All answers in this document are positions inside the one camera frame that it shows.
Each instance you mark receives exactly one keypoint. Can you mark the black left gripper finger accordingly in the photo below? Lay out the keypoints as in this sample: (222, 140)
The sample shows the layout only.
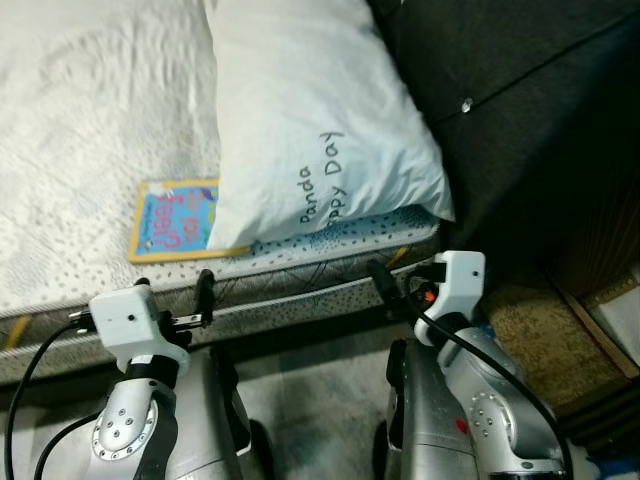
(142, 285)
(205, 295)

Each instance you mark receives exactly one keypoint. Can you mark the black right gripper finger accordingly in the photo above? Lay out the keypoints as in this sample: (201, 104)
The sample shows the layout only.
(382, 280)

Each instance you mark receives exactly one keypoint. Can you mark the yellow-bordered blue children's book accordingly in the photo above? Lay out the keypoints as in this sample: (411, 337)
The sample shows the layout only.
(170, 220)

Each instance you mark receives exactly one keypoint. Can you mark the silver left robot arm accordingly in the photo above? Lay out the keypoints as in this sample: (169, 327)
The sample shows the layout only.
(135, 430)

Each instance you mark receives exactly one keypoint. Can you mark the grey robot left leg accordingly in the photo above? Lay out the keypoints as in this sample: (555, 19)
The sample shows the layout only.
(215, 420)

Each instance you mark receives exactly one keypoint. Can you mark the grey robot leg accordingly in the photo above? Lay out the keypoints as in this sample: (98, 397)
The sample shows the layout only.
(425, 430)
(215, 420)

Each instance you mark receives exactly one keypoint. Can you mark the brown woven mat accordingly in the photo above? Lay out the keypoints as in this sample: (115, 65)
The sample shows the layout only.
(545, 345)

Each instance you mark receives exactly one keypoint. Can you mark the grey robot right leg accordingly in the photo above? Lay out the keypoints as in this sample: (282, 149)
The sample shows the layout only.
(425, 430)

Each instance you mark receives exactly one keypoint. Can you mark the grey patterned quilted mattress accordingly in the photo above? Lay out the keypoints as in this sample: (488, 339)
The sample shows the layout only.
(90, 110)

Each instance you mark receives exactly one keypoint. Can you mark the white printed pillow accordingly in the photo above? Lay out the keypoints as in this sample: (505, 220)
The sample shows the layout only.
(310, 100)

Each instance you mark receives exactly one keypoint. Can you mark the blue tape piece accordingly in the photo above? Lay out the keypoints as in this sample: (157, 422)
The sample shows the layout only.
(612, 467)

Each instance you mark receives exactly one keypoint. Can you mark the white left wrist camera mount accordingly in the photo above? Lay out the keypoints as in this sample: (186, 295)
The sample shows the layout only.
(130, 320)

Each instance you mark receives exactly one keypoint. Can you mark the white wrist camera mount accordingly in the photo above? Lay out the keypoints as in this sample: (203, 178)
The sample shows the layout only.
(458, 285)
(130, 320)

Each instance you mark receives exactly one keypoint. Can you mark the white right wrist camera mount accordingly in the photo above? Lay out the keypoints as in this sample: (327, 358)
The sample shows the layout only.
(458, 285)

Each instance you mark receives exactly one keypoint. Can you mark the dark bed frame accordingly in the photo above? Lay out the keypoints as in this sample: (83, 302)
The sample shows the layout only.
(300, 335)

